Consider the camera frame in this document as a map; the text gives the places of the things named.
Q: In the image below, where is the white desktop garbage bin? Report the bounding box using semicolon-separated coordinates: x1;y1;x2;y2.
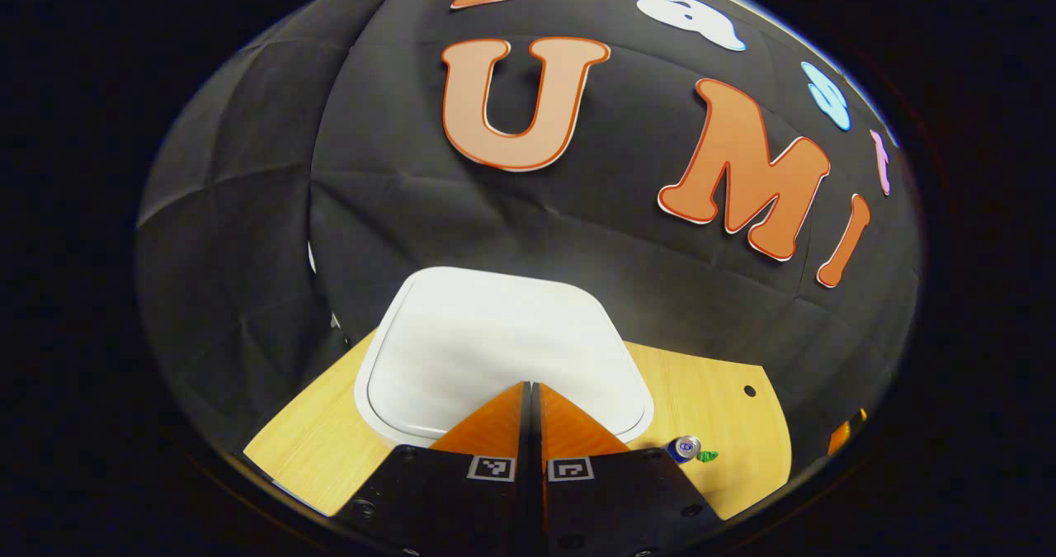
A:
353;266;655;449

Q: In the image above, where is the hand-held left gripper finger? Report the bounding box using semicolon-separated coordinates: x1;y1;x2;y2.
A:
334;381;533;557
532;381;727;557

